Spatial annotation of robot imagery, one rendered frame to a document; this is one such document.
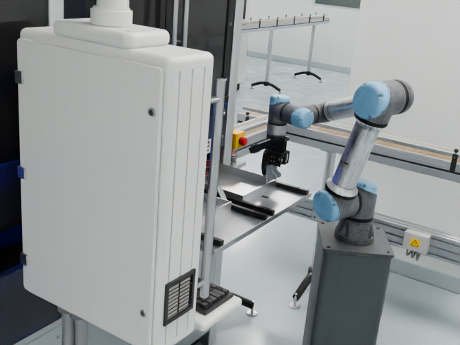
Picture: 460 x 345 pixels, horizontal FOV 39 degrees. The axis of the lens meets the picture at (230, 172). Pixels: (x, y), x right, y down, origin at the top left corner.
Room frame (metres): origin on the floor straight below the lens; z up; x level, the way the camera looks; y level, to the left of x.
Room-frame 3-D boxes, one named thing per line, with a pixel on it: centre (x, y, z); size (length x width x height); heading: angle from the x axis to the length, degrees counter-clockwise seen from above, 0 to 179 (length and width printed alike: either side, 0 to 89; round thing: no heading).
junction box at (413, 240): (2.89, -0.94, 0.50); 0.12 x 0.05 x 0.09; 59
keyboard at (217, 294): (1.73, 0.16, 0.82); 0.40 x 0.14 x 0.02; 57
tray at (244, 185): (2.43, 0.02, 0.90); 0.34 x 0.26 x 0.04; 59
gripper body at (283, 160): (2.40, -0.17, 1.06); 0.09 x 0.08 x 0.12; 59
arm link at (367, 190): (2.22, -0.48, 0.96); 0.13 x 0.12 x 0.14; 130
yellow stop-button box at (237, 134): (2.71, 0.00, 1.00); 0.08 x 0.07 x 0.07; 59
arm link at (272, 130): (2.41, -0.17, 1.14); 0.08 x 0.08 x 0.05
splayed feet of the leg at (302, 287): (3.22, -0.52, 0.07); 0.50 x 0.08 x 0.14; 149
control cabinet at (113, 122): (1.54, 0.31, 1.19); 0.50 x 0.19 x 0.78; 57
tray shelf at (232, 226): (2.25, 0.05, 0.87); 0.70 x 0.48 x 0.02; 149
